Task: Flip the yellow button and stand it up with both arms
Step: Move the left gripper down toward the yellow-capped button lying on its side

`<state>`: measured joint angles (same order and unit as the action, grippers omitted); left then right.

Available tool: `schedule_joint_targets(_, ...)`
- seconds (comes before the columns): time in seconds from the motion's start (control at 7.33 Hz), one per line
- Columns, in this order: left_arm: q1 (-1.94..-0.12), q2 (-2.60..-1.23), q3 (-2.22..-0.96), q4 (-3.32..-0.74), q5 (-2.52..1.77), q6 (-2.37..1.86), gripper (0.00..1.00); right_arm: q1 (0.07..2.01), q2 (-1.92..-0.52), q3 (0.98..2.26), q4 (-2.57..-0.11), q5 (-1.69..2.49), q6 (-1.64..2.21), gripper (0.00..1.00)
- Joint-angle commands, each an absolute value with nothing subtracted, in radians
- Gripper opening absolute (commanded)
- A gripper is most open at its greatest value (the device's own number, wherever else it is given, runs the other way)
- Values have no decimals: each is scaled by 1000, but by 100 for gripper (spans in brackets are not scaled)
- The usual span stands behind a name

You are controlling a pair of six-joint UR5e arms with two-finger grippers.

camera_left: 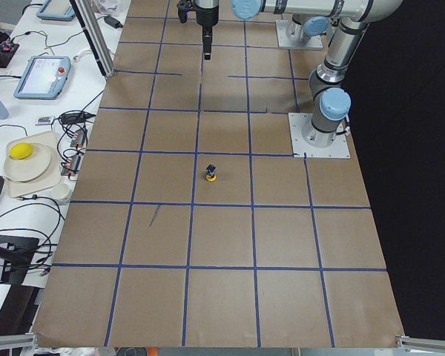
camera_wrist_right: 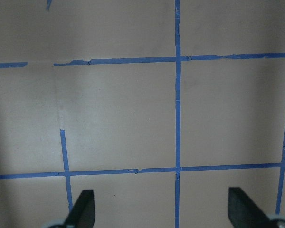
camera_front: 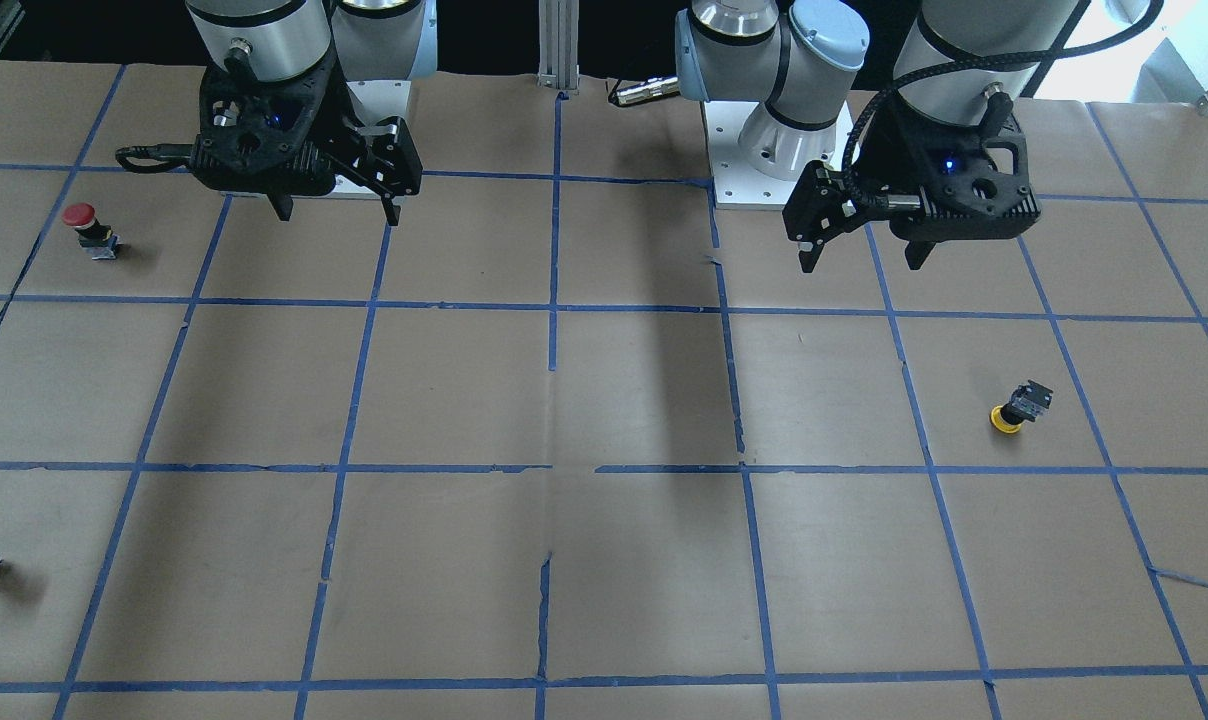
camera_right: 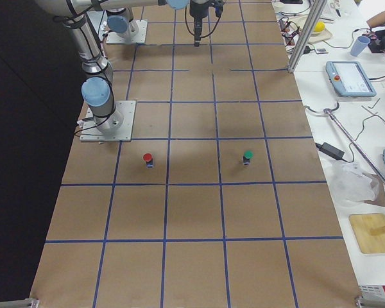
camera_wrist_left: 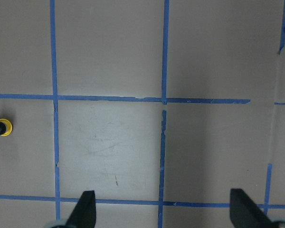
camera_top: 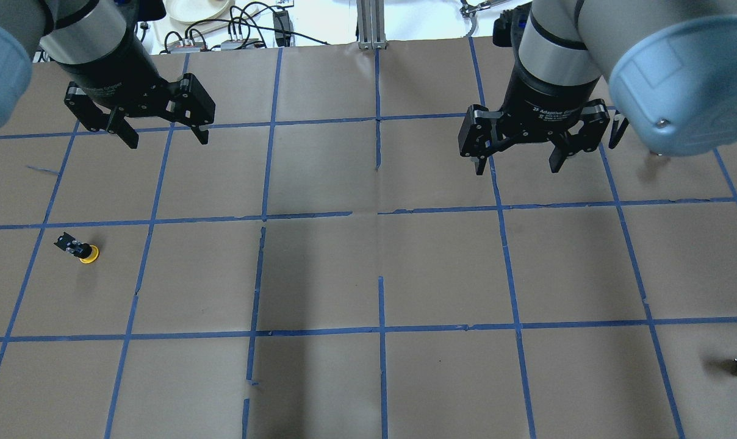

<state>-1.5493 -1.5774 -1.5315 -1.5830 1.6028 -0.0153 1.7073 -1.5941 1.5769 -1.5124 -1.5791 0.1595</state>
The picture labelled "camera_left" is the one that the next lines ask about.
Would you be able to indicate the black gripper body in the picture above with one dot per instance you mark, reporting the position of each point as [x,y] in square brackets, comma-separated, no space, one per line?
[206,18]

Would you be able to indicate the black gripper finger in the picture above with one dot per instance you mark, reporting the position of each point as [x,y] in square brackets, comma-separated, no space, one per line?
[207,42]

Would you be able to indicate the black power adapter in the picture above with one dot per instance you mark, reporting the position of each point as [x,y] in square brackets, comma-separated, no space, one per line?
[113,22]

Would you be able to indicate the blue teach pendant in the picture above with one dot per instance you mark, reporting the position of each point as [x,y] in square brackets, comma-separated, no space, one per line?
[43,78]
[56,10]

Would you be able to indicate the brown paper table cover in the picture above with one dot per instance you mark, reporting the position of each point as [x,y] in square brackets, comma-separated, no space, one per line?
[279,251]

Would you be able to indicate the beige round plate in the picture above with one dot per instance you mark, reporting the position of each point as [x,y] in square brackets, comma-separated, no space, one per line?
[30,168]

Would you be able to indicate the yellow lemon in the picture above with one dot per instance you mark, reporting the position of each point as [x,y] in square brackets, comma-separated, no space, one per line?
[21,150]

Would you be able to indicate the aluminium frame post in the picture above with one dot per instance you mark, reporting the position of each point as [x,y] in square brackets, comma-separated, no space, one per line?
[93,34]

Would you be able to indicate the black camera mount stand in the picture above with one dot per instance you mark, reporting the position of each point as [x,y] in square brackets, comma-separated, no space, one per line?
[16,254]

